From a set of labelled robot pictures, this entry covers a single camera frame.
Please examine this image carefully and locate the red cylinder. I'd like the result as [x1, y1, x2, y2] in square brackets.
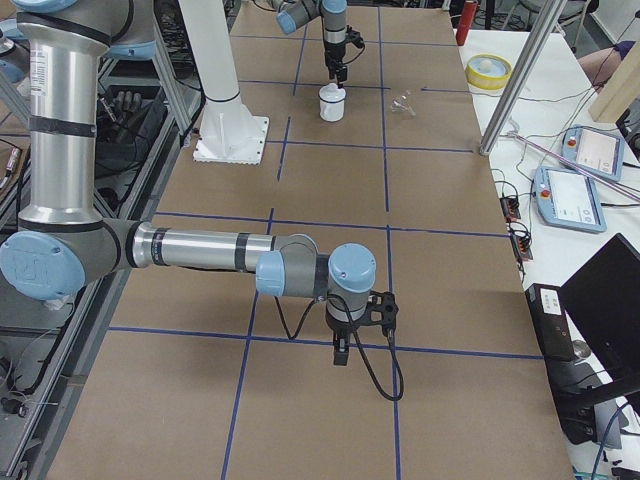
[455, 0, 478, 46]

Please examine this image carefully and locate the white enamel cup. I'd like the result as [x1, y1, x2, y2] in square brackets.
[319, 98, 346, 122]

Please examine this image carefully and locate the near teach pendant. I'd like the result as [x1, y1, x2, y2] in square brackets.
[533, 166, 607, 233]

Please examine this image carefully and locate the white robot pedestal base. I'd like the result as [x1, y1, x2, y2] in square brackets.
[179, 0, 269, 165]

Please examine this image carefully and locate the black computer box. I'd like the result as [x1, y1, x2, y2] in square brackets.
[525, 283, 624, 449]

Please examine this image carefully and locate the yellow tape roll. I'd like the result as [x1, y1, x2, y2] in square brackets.
[465, 54, 513, 91]

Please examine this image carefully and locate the clear plastic funnel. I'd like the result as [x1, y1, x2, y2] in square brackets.
[390, 90, 416, 117]

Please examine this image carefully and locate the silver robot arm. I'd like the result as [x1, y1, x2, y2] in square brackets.
[253, 0, 349, 88]
[1, 1, 376, 365]

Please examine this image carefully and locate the teach pendant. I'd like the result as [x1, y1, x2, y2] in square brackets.
[533, 166, 607, 233]
[562, 125, 624, 182]

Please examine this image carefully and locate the orange black adapter upper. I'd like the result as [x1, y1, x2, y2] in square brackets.
[499, 196, 521, 223]

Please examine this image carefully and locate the white cup lid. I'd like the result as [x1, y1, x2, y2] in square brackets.
[319, 83, 346, 103]

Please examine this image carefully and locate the orange black adapter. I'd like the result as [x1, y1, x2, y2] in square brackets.
[510, 232, 533, 261]
[499, 196, 521, 223]

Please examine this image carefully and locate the aluminium frame post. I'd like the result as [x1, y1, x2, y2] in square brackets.
[479, 0, 567, 156]

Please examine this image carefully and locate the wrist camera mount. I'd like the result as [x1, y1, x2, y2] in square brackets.
[359, 291, 399, 338]
[345, 25, 366, 50]

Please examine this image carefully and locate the orange black adapter lower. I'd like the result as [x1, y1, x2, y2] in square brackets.
[510, 232, 533, 261]

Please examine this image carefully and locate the wooden beam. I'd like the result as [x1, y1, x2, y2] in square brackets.
[580, 42, 639, 123]

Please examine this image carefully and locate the blue cable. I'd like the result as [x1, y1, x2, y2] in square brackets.
[589, 399, 632, 476]

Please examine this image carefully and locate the aluminium side rail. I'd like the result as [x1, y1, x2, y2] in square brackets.
[1, 112, 184, 479]

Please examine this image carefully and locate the black laptop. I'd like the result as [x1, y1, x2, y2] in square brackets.
[560, 233, 639, 379]

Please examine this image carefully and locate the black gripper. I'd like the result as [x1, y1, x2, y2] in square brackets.
[324, 43, 348, 89]
[330, 319, 353, 366]

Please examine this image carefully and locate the far teach pendant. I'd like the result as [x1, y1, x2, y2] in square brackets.
[562, 125, 624, 182]

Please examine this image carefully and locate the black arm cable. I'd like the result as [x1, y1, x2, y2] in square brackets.
[273, 292, 405, 402]

